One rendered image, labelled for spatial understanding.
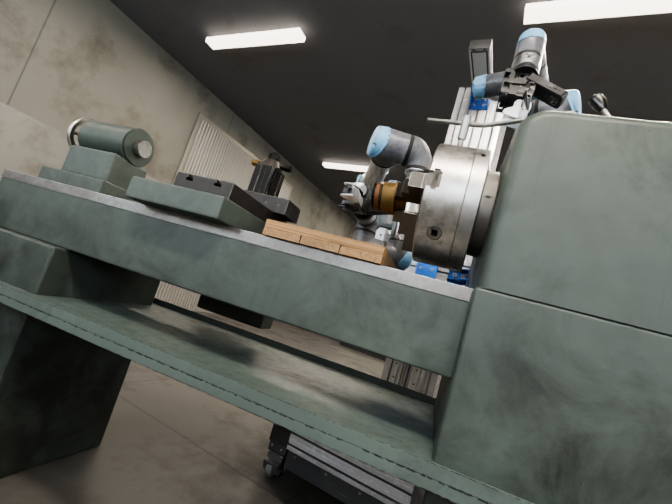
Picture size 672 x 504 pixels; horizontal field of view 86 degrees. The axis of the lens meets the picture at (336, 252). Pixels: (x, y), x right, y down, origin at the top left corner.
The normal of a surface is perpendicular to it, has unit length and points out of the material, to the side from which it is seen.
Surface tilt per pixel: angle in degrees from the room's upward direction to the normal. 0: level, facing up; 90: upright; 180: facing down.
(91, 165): 90
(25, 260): 90
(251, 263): 90
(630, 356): 90
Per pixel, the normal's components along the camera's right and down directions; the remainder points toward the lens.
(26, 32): 0.87, 0.20
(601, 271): -0.26, -0.21
